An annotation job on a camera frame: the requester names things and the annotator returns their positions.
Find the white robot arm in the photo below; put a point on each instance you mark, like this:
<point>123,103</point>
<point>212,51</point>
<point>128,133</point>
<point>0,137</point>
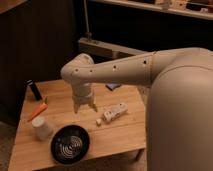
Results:
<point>179,110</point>

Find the grey metal shelf beam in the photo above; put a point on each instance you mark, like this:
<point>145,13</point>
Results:
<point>107,50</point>

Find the black cylindrical flashlight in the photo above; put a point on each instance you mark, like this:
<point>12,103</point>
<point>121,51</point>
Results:
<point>34,89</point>

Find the wooden table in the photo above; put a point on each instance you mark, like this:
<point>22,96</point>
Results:
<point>124,134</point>

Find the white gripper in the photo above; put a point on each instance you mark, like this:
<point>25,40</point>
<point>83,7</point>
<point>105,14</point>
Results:
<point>83,94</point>

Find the black round bowl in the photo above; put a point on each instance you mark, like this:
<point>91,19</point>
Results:
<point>70,144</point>

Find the small white eraser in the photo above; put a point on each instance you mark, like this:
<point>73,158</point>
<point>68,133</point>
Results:
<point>98,122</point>

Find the orange carrot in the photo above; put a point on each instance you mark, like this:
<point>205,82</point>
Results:
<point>38,110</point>

